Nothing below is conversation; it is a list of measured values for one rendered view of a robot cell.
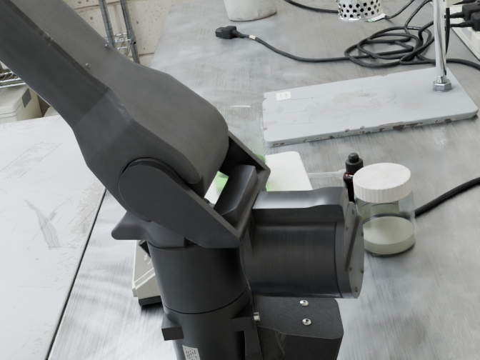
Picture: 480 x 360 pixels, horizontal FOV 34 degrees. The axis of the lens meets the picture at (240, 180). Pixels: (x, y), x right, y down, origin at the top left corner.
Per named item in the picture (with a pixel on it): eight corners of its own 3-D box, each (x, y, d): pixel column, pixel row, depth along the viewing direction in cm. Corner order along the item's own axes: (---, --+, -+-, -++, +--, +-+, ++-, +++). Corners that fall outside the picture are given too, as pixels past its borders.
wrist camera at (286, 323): (233, 328, 48) (341, 309, 48) (232, 259, 55) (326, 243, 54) (251, 399, 51) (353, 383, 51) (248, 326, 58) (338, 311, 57)
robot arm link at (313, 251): (111, 166, 43) (326, 158, 39) (161, 98, 49) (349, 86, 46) (161, 323, 48) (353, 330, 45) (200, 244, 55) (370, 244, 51)
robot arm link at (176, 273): (94, 217, 47) (241, 216, 44) (131, 174, 52) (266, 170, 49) (121, 312, 50) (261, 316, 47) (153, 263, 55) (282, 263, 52)
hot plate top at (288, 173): (196, 228, 77) (195, 220, 76) (193, 176, 88) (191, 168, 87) (317, 206, 77) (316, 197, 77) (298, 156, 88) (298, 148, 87)
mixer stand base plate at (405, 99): (265, 148, 111) (263, 141, 110) (262, 98, 128) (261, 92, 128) (480, 116, 108) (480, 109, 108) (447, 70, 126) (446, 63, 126)
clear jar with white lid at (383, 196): (426, 248, 81) (421, 179, 78) (371, 263, 81) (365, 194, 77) (402, 222, 87) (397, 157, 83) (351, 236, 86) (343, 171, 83)
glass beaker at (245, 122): (215, 182, 84) (201, 109, 80) (275, 175, 83) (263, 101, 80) (210, 215, 78) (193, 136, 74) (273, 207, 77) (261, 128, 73)
